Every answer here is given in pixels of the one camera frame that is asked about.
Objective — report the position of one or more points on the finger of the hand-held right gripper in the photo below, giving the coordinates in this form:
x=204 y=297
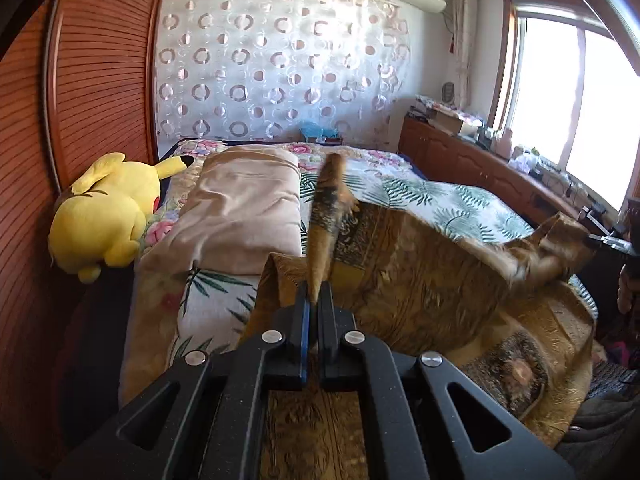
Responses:
x=607 y=246

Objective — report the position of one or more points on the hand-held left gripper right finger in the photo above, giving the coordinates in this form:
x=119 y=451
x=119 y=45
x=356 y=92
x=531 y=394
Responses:
x=327 y=340

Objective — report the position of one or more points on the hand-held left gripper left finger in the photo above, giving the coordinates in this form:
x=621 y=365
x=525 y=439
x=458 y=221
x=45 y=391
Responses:
x=304 y=355

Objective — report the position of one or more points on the golden patterned garment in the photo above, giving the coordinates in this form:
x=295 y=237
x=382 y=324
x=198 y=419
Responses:
x=425 y=280

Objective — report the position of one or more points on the window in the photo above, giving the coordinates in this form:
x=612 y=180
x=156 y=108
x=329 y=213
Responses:
x=550 y=100

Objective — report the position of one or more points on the beige folded blanket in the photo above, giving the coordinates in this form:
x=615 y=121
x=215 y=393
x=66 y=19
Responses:
x=240 y=205

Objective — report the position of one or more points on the floral leaf print blanket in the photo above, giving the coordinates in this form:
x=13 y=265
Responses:
x=440 y=200

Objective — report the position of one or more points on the dark cloth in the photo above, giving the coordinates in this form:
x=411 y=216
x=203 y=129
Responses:
x=600 y=425

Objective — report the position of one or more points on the wooden side cabinet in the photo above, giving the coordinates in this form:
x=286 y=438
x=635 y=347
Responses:
x=450 y=155

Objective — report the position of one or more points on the cardboard box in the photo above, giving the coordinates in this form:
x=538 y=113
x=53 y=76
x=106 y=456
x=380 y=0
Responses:
x=452 y=122

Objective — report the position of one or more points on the teal box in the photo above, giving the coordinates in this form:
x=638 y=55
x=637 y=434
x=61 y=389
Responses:
x=320 y=132

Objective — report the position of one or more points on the floral printed cloth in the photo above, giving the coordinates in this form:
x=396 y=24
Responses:
x=440 y=106

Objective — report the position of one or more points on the dark oval ornament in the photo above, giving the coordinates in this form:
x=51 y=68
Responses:
x=448 y=92

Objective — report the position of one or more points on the yellow plush toy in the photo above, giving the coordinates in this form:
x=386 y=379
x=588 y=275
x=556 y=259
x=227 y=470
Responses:
x=100 y=215

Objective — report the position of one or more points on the white tied window curtain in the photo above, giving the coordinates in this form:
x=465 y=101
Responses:
x=465 y=35

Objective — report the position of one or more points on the sheer circle pattern curtain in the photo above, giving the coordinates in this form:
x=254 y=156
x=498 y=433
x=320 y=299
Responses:
x=260 y=60

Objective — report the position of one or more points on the wooden slatted wardrobe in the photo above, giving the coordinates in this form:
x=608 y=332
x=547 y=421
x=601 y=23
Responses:
x=100 y=60

